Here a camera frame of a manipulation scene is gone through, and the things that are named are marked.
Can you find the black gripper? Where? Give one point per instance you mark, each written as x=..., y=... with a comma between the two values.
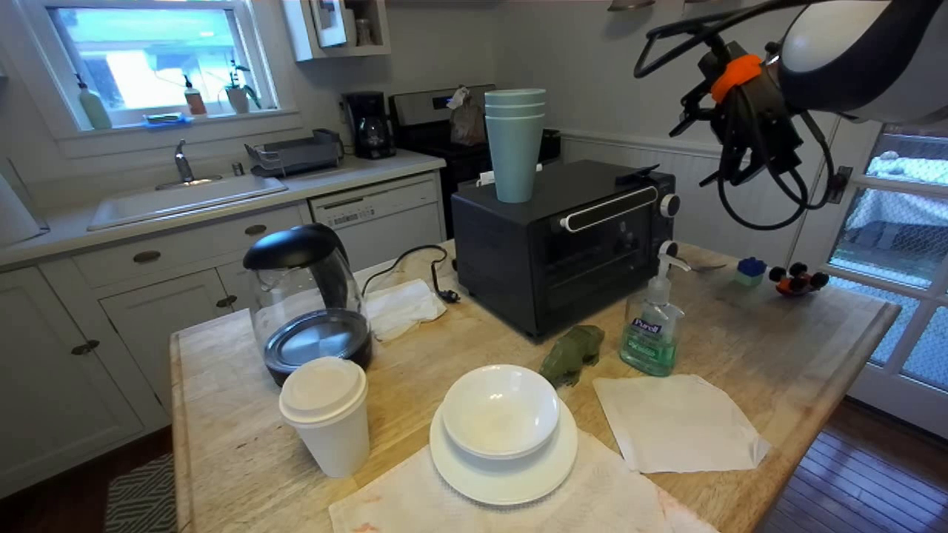
x=757, y=124

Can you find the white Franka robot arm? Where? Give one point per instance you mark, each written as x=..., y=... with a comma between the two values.
x=869, y=48

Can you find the white glass pane door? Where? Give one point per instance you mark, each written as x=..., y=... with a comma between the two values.
x=814, y=248

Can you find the small blue green toy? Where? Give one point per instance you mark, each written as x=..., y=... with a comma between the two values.
x=749, y=269

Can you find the teal plastic cup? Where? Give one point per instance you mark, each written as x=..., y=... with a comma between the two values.
x=514, y=104
x=514, y=92
x=515, y=159

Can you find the black toaster oven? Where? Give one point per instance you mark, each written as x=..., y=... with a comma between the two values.
x=514, y=255

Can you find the brown paper bag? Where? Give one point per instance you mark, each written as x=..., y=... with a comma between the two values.
x=466, y=124

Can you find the green plush toy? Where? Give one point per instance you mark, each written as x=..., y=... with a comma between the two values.
x=571, y=350

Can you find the folded white napkin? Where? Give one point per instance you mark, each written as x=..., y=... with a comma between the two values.
x=677, y=426

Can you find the black steel kitchen stove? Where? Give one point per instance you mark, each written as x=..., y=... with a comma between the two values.
x=423, y=119

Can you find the white dishwasher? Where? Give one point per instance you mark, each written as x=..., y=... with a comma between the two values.
x=385, y=223

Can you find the white ceramic bowl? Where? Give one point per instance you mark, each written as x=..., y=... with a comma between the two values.
x=499, y=409

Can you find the black coffee maker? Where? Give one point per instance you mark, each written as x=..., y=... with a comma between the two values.
x=371, y=129

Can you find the crumpled white cloth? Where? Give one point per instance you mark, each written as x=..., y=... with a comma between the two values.
x=401, y=309

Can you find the stack of white plates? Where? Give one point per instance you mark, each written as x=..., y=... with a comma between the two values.
x=505, y=486

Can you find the grey dish rack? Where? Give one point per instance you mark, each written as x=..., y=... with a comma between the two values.
x=297, y=156

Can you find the glass electric kettle black lid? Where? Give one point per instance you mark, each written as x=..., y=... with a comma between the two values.
x=306, y=335

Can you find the large white paper towel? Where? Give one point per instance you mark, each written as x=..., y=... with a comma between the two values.
x=416, y=507

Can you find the white paper cup with lid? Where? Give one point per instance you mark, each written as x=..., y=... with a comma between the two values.
x=330, y=434

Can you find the small red bottle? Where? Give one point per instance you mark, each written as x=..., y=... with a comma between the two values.
x=192, y=100

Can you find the chrome sink faucet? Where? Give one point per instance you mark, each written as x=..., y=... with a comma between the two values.
x=180, y=164

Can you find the white kitchen sink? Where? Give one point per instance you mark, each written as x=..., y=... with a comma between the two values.
x=179, y=201

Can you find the blue sponge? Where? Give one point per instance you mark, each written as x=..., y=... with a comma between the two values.
x=164, y=119

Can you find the white kitchen island wooden top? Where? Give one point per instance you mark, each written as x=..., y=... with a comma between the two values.
x=246, y=446

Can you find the kitchen window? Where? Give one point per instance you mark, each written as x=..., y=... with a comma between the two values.
x=149, y=61

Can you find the white counter cabinets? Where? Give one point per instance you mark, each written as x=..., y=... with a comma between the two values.
x=149, y=298

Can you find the white green soap bottle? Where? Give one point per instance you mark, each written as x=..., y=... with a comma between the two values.
x=91, y=107

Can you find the grey patterned rug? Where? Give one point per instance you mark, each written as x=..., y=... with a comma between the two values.
x=142, y=498

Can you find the white wall shelf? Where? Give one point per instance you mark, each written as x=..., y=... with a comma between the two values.
x=330, y=24

